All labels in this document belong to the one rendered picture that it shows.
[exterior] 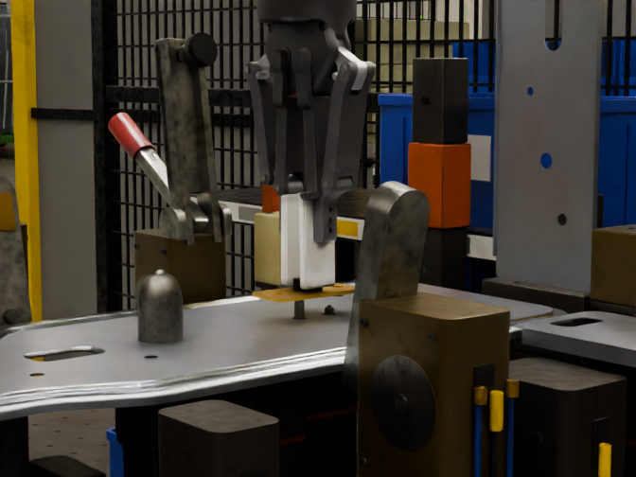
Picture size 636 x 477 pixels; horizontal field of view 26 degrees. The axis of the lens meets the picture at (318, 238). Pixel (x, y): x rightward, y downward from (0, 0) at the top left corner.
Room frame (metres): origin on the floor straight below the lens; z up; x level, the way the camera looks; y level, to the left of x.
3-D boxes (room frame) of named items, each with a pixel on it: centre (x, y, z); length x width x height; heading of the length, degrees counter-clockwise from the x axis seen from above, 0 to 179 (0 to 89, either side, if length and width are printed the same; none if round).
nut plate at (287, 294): (1.05, 0.01, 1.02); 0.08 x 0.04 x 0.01; 129
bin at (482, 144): (1.45, -0.21, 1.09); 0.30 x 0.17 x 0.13; 34
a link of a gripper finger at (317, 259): (1.04, 0.00, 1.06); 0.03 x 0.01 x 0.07; 129
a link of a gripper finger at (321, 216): (1.03, -0.01, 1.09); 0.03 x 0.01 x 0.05; 39
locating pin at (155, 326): (0.96, 0.11, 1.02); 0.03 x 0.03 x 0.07
